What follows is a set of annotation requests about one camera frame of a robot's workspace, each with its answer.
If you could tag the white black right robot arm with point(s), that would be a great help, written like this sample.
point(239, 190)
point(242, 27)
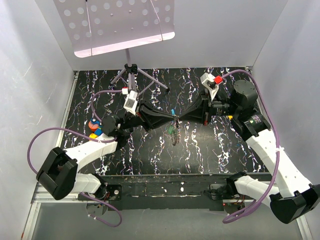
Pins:
point(289, 194)

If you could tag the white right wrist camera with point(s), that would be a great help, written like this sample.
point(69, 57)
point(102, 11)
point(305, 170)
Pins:
point(211, 83)

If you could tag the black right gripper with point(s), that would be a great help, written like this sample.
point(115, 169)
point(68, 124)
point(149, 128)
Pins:
point(202, 109)

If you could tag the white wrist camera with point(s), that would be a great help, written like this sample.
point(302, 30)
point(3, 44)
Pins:
point(211, 83)
point(131, 103)

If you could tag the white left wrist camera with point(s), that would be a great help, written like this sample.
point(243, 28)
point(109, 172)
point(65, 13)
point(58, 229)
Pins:
point(131, 103)

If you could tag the lilac perforated music stand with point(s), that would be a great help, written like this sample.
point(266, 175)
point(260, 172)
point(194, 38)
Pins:
point(98, 27)

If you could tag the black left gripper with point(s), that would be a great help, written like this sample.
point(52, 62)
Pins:
point(145, 116)

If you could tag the colourful toy block figure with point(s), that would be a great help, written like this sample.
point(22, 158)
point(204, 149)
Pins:
point(96, 128)

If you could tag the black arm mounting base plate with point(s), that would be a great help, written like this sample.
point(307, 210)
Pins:
point(170, 192)

